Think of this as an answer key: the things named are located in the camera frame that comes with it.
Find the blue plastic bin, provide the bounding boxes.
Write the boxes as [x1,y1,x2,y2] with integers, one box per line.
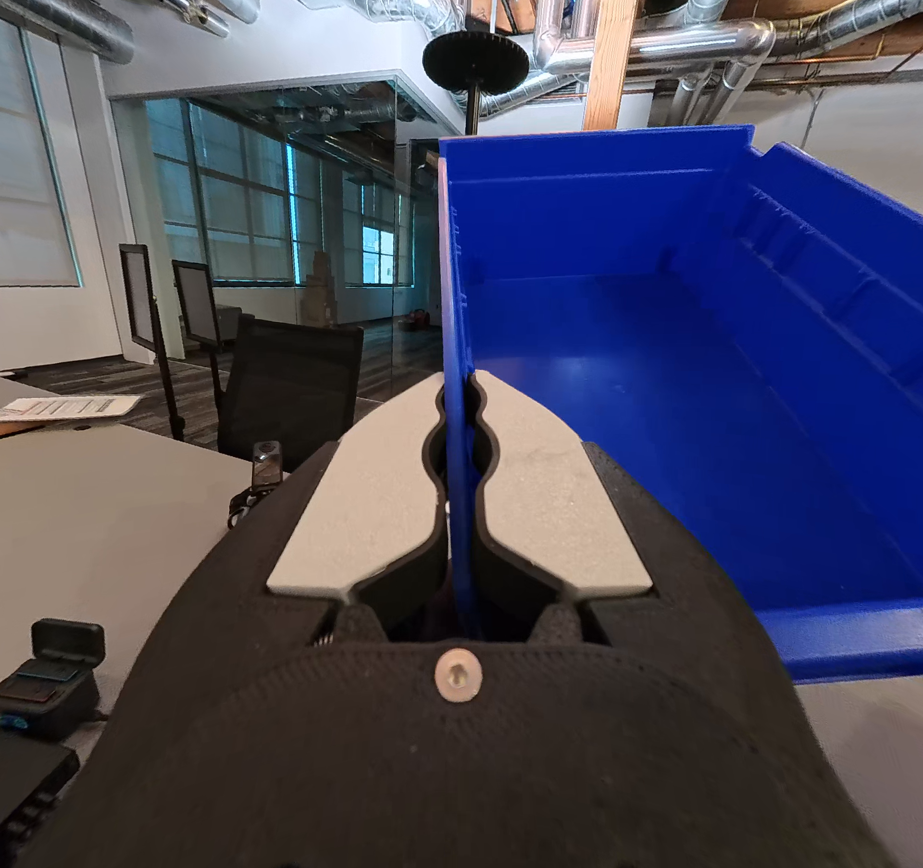
[437,124,923,685]

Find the black floor lamp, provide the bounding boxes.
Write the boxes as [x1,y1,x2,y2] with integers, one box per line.
[422,30,532,137]

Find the printed paper sheet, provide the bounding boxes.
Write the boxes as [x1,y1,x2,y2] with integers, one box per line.
[0,394,144,424]

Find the wooden post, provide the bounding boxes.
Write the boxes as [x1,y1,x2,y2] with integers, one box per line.
[583,0,648,131]

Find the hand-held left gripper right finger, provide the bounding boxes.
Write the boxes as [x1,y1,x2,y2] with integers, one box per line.
[470,371,655,598]

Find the silver round air duct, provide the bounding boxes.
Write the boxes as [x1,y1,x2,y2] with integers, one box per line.
[775,0,923,65]

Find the silver insulated pipes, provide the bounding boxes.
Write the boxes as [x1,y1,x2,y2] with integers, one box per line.
[532,0,777,79]

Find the silver spiral duct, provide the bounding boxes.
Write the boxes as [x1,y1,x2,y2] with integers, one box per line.
[0,0,136,66]

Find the black charger case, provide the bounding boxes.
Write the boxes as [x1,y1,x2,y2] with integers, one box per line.
[0,618,107,744]

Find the black flat device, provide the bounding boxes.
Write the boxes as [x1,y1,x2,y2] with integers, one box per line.
[0,727,82,849]

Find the black mesh chair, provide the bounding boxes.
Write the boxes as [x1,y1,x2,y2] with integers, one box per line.
[216,314,365,474]

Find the black panel on stand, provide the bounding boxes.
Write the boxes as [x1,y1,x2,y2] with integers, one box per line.
[119,243,186,444]
[172,260,226,416]

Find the grey desk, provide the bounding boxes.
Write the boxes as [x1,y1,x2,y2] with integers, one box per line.
[0,376,923,868]

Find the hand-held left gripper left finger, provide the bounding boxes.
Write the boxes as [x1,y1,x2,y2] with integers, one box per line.
[265,372,449,598]

